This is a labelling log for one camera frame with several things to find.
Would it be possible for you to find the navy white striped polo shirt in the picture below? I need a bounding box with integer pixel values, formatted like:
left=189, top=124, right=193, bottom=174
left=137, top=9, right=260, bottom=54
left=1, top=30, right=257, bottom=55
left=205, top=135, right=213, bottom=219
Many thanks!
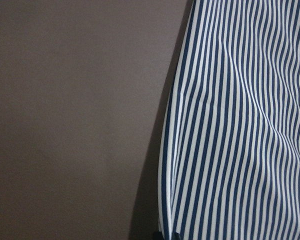
left=157, top=0, right=300, bottom=240

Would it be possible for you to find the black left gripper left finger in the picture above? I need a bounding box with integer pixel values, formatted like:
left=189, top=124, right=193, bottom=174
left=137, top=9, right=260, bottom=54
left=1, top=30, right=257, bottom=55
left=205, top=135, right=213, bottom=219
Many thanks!
left=152, top=231, right=162, bottom=240

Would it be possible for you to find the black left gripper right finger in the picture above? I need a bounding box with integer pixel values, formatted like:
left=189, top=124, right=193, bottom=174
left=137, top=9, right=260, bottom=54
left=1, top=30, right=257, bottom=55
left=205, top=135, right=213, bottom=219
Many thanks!
left=171, top=232, right=180, bottom=240

